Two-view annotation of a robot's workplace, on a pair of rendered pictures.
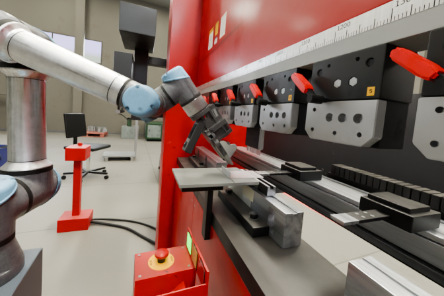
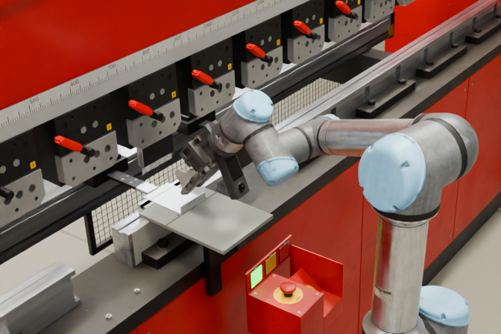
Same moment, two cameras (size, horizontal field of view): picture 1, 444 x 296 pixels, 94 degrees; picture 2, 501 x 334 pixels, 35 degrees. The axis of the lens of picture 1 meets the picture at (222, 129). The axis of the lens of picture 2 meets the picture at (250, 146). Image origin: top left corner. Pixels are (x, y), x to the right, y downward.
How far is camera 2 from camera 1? 2.17 m
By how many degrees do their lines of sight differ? 114
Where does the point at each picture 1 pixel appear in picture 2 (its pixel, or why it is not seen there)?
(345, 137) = (272, 74)
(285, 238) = not seen: hidden behind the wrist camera
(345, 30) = (262, 4)
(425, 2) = not seen: outside the picture
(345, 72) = (266, 33)
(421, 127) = (295, 52)
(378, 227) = (183, 142)
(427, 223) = not seen: hidden behind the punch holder
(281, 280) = (275, 191)
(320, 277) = (253, 179)
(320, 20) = not seen: outside the picture
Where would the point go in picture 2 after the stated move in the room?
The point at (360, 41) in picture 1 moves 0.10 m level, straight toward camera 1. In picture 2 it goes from (269, 13) to (309, 11)
